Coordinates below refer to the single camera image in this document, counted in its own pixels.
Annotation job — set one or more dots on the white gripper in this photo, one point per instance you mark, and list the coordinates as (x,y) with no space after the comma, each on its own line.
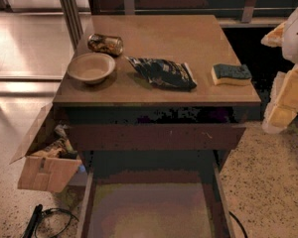
(297,41)

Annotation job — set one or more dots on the blue chip bag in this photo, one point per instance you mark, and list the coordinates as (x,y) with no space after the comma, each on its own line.
(164,73)

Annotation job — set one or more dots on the wooden drawer cabinet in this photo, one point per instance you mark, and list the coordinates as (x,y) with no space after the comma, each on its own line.
(161,97)

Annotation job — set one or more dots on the open middle drawer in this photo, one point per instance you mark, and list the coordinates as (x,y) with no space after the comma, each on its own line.
(156,204)

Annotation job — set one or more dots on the yellow green sponge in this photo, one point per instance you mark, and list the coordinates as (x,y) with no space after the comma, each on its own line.
(231,74)

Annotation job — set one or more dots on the crushed metal can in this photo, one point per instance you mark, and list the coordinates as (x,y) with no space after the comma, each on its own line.
(105,44)

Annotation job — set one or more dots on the white bowl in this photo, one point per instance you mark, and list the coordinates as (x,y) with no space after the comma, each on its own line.
(92,68)

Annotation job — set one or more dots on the crumpled trash in box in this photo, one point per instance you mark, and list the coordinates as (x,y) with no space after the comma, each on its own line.
(62,148)

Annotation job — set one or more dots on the cardboard box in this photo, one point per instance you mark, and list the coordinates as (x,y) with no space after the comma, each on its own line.
(45,174)

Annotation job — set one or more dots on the black device on floor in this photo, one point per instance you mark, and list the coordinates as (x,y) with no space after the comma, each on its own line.
(36,215)

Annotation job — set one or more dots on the metal frame post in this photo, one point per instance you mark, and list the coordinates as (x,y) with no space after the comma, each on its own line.
(71,14)

